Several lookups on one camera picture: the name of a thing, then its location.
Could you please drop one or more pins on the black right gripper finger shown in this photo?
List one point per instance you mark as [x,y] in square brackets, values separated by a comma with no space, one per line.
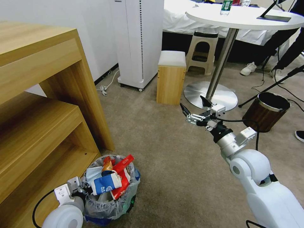
[193,117]
[205,101]

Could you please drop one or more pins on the trash bin with clear bag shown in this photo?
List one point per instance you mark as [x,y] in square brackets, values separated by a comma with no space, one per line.
[118,204]

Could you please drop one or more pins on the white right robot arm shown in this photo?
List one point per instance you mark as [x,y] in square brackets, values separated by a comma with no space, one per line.
[261,185]

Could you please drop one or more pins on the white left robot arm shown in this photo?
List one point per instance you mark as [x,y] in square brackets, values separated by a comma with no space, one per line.
[64,213]

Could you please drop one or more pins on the wood-grain trash bin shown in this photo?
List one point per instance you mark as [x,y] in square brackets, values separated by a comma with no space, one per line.
[264,112]

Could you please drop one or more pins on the blue face mask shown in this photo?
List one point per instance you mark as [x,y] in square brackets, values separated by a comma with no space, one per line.
[91,175]

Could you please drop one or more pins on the blue and white carton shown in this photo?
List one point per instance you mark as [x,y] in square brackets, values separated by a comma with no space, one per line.
[105,186]

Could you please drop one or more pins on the orange snack packet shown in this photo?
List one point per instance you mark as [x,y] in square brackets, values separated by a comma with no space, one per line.
[108,165]

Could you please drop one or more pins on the red paper cup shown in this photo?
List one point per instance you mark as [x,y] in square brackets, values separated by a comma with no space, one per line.
[121,188]

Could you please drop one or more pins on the wooden stool with white cushion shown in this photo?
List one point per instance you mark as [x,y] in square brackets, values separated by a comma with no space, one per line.
[170,78]

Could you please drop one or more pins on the beige plastic stool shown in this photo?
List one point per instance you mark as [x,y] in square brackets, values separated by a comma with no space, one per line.
[203,53]

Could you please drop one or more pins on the red snack wrapper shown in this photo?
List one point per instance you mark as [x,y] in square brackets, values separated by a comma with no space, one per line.
[124,163]

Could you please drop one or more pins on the black tripod leg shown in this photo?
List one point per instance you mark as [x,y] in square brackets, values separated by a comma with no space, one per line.
[270,88]

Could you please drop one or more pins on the round white table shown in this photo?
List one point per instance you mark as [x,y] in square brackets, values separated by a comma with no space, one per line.
[228,35]

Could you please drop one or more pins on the person's black shoe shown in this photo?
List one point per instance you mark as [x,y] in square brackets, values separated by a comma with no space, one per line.
[299,136]

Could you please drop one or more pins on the wooden shelf unit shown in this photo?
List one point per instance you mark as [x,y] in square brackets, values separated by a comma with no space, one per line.
[40,114]

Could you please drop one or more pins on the white air purifier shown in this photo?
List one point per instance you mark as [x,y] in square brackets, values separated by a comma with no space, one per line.
[135,40]

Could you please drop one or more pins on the green plastic bottle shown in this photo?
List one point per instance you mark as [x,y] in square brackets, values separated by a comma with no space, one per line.
[225,7]

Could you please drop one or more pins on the person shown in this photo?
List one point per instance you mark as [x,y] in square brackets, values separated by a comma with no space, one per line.
[282,40]

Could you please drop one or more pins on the black tablet stand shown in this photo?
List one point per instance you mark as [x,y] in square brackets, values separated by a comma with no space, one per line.
[273,16]

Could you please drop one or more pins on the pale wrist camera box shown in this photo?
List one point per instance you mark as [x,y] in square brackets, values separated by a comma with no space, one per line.
[218,110]

